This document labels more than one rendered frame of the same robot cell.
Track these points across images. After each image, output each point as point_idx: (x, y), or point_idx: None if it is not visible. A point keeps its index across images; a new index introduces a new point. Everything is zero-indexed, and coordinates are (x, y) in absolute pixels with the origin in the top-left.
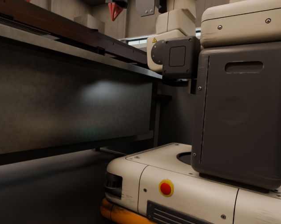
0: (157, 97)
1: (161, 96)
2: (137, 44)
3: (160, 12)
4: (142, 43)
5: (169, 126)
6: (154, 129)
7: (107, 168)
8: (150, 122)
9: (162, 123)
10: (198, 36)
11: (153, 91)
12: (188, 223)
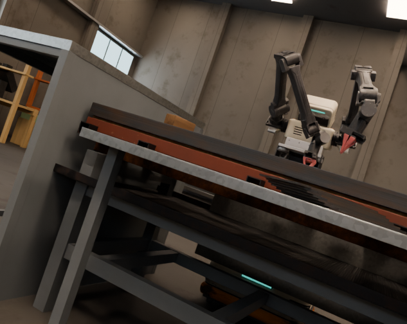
0: (189, 201)
1: (181, 197)
2: (150, 90)
3: (280, 150)
4: (155, 93)
5: (143, 225)
6: (157, 238)
7: (308, 304)
8: (155, 229)
9: (138, 222)
10: (197, 119)
11: (171, 186)
12: (312, 308)
